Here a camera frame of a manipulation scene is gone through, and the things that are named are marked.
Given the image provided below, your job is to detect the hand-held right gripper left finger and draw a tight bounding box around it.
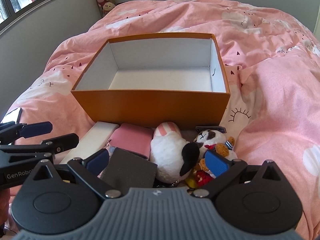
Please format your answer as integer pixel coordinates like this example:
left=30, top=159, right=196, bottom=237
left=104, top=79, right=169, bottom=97
left=24, top=149, right=121, bottom=200

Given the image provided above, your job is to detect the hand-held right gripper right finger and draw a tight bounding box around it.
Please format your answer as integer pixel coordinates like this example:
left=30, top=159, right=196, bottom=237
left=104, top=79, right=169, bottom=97
left=193, top=151, right=288, bottom=200

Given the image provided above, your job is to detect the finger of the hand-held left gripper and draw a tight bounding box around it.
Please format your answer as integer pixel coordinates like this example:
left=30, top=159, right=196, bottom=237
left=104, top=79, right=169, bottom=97
left=0, top=133, right=80, bottom=155
left=0, top=121, right=53, bottom=144

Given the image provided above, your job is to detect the white rectangular box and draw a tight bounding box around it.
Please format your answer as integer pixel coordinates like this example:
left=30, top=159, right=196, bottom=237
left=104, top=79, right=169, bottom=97
left=59, top=121, right=119, bottom=166

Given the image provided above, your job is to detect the black rectangular box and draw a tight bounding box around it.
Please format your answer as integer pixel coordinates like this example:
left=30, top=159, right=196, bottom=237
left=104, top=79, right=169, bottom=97
left=99, top=147, right=158, bottom=188

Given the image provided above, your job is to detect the orange cardboard box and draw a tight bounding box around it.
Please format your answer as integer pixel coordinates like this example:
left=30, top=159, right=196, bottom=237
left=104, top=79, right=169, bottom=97
left=71, top=32, right=230, bottom=128

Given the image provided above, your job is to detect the person's left forearm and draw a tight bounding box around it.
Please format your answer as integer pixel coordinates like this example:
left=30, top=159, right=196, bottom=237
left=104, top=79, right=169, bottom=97
left=0, top=189, right=11, bottom=232

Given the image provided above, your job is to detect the white plush dog with hat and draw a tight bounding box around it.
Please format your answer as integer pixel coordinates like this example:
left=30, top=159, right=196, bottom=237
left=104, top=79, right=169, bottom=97
left=192, top=126, right=238, bottom=161

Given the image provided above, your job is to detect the white flat board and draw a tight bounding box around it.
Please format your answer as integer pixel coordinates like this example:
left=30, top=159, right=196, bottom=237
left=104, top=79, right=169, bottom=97
left=0, top=107, right=23, bottom=126

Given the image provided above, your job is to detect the pink pouch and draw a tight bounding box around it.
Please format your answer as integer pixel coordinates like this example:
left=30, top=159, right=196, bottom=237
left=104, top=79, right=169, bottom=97
left=107, top=123, right=154, bottom=159

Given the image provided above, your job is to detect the white plush rabbit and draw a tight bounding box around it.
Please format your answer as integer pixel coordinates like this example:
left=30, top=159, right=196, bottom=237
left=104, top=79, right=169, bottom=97
left=149, top=121, right=200, bottom=183

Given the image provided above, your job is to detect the pink printed blanket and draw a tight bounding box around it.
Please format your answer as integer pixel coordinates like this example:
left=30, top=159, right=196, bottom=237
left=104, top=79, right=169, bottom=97
left=5, top=0, right=320, bottom=205

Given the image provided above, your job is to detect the cream plush bear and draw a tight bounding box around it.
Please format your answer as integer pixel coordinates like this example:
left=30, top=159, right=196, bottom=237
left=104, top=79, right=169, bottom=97
left=101, top=1, right=117, bottom=14

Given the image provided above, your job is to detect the red yellow plush keychain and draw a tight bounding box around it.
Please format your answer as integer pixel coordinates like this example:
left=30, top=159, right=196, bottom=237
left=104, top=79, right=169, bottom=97
left=185, top=167, right=213, bottom=188

